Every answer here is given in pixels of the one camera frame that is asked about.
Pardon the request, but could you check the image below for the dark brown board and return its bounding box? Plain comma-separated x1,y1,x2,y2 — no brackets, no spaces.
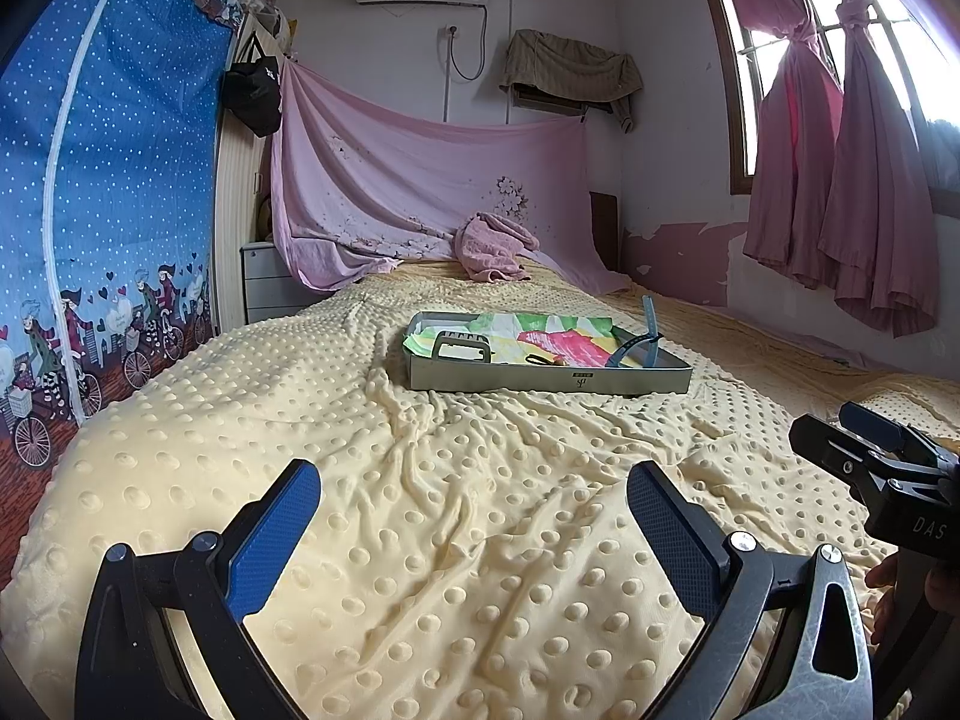
589,191,623,275

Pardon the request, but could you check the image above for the light wooden cabinet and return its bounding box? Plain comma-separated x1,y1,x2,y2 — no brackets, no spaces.
211,11,290,340

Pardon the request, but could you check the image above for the arched window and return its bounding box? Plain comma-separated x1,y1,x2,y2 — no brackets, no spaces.
688,0,960,197

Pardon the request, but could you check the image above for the pink towel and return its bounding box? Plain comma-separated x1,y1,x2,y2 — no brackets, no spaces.
451,211,542,285

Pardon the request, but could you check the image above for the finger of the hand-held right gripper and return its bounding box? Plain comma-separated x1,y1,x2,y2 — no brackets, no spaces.
788,413,895,497
838,400,959,467

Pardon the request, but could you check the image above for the grey metal tray box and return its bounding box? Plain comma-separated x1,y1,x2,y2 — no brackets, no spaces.
402,310,693,397

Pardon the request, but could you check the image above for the yellow dotted blanket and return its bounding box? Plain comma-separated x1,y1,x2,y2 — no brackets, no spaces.
0,255,960,720

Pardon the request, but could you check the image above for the pink bed sheet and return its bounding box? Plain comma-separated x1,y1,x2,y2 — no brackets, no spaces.
270,60,632,295

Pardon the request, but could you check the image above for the pink curtain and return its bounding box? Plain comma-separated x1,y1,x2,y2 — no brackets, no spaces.
741,0,847,295
816,0,940,340

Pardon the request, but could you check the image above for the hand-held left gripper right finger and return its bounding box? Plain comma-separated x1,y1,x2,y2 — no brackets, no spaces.
625,461,875,720

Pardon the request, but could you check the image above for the person's right hand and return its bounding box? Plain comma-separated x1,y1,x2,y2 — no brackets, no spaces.
864,553,960,644

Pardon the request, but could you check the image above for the blue printed fabric wardrobe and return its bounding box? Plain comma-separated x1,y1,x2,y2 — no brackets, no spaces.
0,0,245,595

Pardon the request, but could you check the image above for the olive cloth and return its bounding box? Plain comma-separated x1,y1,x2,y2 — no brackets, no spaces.
498,28,645,133

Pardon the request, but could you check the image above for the air conditioner power cord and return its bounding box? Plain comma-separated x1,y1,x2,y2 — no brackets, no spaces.
445,6,491,84

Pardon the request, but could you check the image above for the blue wrist watch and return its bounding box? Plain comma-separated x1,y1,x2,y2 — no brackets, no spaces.
605,296,665,371

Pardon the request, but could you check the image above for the grey drawer unit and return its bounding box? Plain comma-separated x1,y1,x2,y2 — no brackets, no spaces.
239,240,317,328

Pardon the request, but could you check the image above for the black bag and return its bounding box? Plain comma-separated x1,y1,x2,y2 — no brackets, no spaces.
223,55,283,139

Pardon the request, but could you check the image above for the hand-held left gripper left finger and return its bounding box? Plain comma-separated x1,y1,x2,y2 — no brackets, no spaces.
75,459,323,720

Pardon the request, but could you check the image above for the translucent beige claw clip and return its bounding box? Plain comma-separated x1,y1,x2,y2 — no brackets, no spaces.
429,329,495,363

